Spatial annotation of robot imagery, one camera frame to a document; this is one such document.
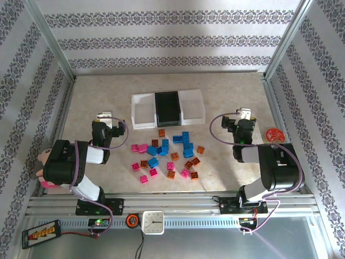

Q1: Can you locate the white plastic container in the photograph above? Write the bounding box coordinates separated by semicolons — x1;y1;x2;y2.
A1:
131;93;157;131
177;88;206;126

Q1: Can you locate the red gold tape roll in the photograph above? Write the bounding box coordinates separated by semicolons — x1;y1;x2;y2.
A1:
262;127;286;147

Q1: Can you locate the plush doll in pink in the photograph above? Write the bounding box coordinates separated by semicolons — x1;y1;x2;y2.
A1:
36;149;59;189

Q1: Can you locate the small box with green light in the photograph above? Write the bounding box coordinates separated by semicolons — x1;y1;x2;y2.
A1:
88;217;111;228

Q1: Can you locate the orange black round spool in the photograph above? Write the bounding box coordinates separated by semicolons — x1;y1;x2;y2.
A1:
125;213;141;229

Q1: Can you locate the white square clock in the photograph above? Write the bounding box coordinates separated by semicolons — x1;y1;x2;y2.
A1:
141;210;165;236

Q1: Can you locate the black power distribution board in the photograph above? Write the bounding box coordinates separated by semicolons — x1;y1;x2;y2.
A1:
21;219;61;250

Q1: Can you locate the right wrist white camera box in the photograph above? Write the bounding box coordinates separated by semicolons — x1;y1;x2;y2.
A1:
236;107;252;120

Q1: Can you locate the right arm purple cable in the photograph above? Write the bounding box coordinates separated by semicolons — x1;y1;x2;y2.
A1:
210;113;305;235

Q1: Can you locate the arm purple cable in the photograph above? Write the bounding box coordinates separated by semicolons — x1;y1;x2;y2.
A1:
68;117;129;236
210;113;305;235

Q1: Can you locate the aluminium frame rail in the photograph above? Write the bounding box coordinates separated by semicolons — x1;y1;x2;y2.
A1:
36;77;78;197
260;75;315;195

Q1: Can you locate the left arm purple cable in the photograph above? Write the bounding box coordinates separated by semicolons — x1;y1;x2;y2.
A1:
68;117;129;236

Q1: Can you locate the aluminium frame post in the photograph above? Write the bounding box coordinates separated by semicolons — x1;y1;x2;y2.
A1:
25;0;77;82
263;0;316;80

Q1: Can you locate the small circuit board with wires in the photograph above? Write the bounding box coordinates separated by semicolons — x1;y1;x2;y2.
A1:
238;216;259;235

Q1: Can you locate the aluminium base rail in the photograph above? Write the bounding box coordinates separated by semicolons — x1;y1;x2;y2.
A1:
25;192;322;217

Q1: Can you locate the grey slotted cable duct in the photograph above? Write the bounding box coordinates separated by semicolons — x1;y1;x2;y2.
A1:
60;217;243;228

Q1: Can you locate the red black power cable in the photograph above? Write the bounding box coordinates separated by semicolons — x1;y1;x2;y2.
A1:
59;231;99;240

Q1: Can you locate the thin black cable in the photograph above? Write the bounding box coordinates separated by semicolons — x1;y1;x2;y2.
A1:
134;232;146;259

